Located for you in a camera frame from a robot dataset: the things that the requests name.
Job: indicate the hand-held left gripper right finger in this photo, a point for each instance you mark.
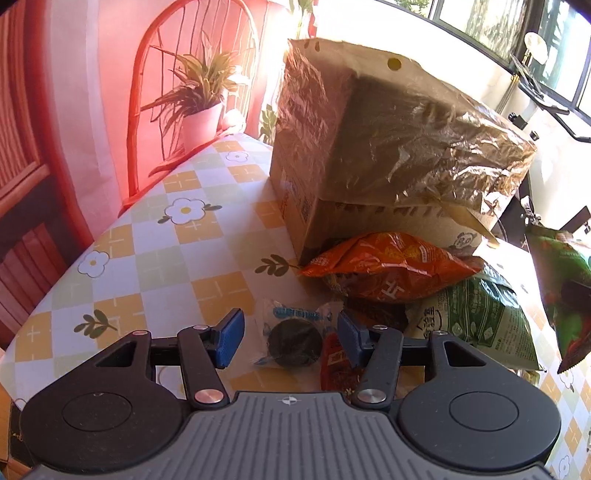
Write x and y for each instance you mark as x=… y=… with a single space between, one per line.
x=350 y=337

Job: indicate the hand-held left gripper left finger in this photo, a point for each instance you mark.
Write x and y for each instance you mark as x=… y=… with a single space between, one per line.
x=229 y=339

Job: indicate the small red snack packet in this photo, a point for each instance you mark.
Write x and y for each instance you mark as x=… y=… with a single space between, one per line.
x=334 y=369

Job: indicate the clear round cookie packet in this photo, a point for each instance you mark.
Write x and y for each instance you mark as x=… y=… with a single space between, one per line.
x=295 y=341

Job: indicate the orange snack bag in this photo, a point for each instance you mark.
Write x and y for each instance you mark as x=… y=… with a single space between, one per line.
x=392 y=267

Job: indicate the green and white snack bag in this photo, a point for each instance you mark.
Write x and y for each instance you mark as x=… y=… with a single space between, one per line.
x=480 y=318

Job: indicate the brown cardboard box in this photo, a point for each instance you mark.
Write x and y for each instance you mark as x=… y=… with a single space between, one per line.
x=323 y=207

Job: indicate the green and red snack bag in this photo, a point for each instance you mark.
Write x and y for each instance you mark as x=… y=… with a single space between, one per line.
x=568 y=277

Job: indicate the checkered floral tablecloth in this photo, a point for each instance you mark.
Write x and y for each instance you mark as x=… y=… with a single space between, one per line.
x=152 y=258

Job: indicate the black metal stand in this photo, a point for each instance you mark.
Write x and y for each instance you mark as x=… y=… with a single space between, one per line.
x=577 y=221

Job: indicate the window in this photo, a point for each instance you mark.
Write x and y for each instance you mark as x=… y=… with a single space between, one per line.
x=489 y=23

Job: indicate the metal desk lamp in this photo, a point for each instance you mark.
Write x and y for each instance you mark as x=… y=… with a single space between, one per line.
x=535 y=46

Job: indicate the black metal frame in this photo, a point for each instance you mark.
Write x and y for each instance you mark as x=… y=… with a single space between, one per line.
x=531 y=83

